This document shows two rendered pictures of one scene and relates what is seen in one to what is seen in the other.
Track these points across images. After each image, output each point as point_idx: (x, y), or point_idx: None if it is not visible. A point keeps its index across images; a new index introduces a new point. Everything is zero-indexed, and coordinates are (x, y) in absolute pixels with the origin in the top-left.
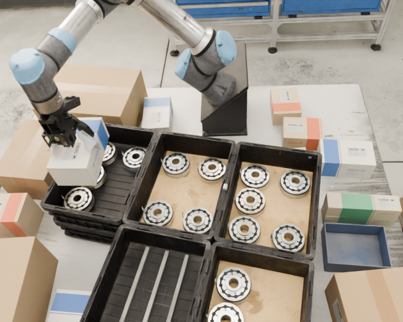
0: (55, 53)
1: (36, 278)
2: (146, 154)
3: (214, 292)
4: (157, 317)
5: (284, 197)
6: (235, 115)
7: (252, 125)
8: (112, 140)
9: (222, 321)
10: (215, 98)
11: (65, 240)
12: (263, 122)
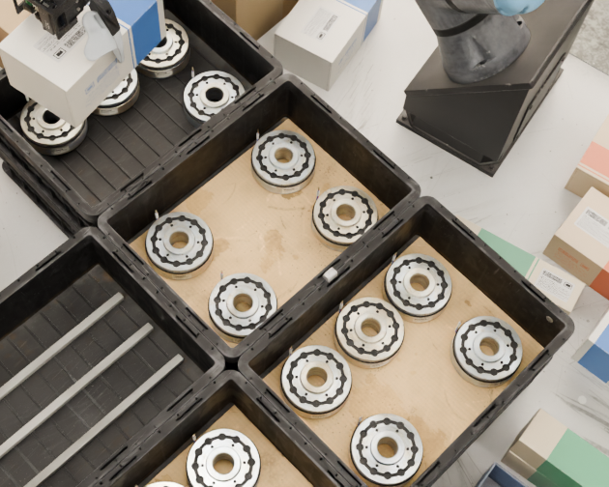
0: None
1: None
2: (228, 110)
3: (183, 456)
4: (57, 433)
5: (447, 365)
6: (482, 122)
7: (519, 160)
8: (193, 28)
9: None
10: (454, 64)
11: None
12: (548, 167)
